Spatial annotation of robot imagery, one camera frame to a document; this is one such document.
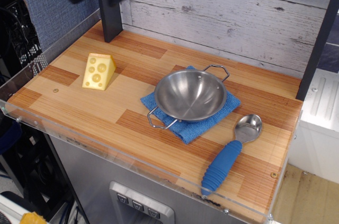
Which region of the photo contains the steel pot with handles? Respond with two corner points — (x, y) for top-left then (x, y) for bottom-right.
(147, 65), (230, 129)

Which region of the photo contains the dark grey right post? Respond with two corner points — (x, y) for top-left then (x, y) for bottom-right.
(296, 0), (338, 101)

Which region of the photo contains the steel spoon blue handle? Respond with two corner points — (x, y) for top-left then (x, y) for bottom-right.
(201, 114), (262, 197)

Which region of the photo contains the blue fabric partition panel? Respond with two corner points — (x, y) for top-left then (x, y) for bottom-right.
(12, 0), (100, 51)

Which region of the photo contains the blue folded cloth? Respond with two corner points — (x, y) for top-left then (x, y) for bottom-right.
(141, 66), (240, 144)

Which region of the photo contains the yellow toy cheese wedge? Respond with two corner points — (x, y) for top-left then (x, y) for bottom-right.
(82, 53), (117, 91)

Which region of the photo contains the silver dispenser button panel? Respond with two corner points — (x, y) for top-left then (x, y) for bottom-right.
(109, 181), (175, 223)

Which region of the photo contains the steel toy fridge cabinet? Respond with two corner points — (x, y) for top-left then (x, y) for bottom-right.
(50, 136), (273, 223)

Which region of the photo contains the white appliance top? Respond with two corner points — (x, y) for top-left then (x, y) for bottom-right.
(288, 69), (338, 183)

